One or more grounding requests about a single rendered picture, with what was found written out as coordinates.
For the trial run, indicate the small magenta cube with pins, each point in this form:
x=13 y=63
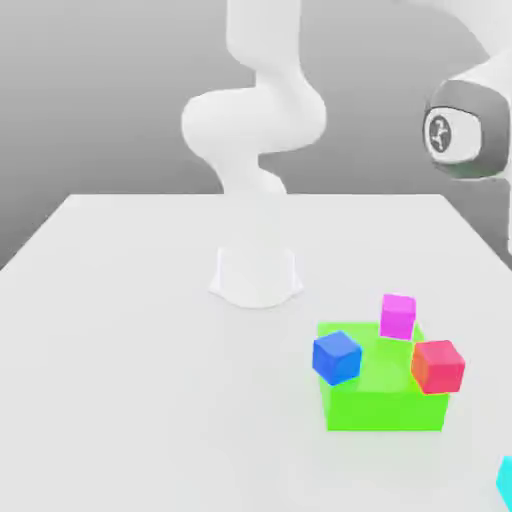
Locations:
x=397 y=317

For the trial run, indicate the small cyan cube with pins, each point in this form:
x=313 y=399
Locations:
x=506 y=482

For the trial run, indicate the small blue cube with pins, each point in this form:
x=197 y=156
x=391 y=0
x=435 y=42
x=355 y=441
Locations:
x=336 y=358

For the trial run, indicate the small red cube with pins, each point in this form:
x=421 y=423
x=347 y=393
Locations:
x=439 y=367

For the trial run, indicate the large green box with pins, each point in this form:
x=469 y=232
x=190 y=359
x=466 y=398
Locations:
x=384 y=404

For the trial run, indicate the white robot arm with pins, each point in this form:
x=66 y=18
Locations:
x=256 y=116

